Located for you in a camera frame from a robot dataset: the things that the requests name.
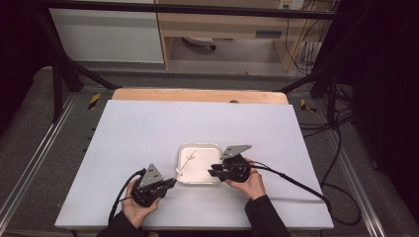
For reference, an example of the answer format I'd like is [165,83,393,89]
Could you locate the black curtain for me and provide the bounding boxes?
[329,0,419,216]
[0,0,53,136]

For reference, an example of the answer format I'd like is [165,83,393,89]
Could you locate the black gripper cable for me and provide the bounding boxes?
[248,160,363,227]
[107,168,148,225]

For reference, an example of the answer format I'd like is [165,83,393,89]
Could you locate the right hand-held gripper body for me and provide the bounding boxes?
[218,144,253,184]

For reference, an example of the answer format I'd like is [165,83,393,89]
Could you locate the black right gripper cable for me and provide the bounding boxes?
[248,160,363,227]

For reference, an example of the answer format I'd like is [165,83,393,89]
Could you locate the light wooden desk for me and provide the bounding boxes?
[153,0,331,72]

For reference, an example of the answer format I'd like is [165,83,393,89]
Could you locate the hanging black cable bundle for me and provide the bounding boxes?
[284,0,334,76]

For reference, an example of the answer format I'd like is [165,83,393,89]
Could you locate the wooden table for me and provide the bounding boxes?
[111,87,291,106]

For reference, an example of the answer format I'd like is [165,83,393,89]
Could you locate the white square tray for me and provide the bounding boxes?
[176,142,223,186]

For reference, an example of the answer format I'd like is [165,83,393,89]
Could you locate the office chair base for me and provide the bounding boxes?
[182,36,218,51]

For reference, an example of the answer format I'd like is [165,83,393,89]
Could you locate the black floor cables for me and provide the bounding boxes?
[297,83,357,139]

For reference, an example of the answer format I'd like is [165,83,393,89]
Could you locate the person's right hand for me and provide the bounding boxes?
[224,157,267,201]

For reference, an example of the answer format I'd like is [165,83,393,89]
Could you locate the black metal frame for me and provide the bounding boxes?
[34,0,342,128]

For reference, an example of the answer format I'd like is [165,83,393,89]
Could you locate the thin wooden stick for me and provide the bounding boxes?
[179,149,198,173]

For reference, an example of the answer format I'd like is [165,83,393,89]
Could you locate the yellow black tape strip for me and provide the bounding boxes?
[87,92,103,111]
[299,98,317,114]

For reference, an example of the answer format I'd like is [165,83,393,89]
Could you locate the aluminium floor rail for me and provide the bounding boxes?
[324,130,387,237]
[0,93,79,225]

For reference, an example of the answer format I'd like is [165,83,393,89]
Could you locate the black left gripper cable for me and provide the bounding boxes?
[107,168,148,225]

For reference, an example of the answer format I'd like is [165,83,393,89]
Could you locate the white cabinet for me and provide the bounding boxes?
[47,7,165,64]

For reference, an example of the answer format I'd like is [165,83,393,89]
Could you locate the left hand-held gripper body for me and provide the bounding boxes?
[130,163,169,208]

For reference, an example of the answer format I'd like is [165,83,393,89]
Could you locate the white wall socket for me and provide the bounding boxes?
[278,0,306,11]

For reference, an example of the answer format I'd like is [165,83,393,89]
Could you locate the person's left hand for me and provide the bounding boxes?
[121,183,162,230]

